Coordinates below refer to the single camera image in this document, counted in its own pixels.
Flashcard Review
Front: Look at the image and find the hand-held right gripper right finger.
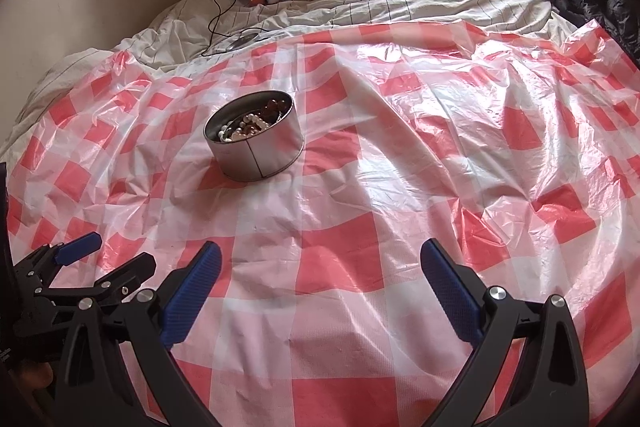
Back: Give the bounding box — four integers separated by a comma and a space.
420, 238, 592, 427

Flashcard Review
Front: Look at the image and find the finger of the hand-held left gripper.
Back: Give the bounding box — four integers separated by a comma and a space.
42, 252, 159, 309
14, 232, 104, 294

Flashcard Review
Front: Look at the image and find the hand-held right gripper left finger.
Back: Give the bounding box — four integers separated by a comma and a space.
52, 241, 224, 427

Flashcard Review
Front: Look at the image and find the round metal tin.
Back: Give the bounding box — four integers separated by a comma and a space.
202, 90, 305, 182

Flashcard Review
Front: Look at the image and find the white bead bracelet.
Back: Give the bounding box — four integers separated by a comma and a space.
217, 111, 274, 144

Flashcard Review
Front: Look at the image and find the person's left hand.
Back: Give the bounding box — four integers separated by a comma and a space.
19, 359, 57, 394

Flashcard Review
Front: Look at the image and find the red white checkered plastic sheet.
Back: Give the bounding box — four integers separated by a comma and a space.
0, 19, 640, 427

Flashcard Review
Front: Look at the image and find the white grid-lined duvet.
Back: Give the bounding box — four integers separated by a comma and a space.
0, 0, 597, 158

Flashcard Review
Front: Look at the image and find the dark puffy jacket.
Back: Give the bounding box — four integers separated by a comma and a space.
549, 0, 640, 74

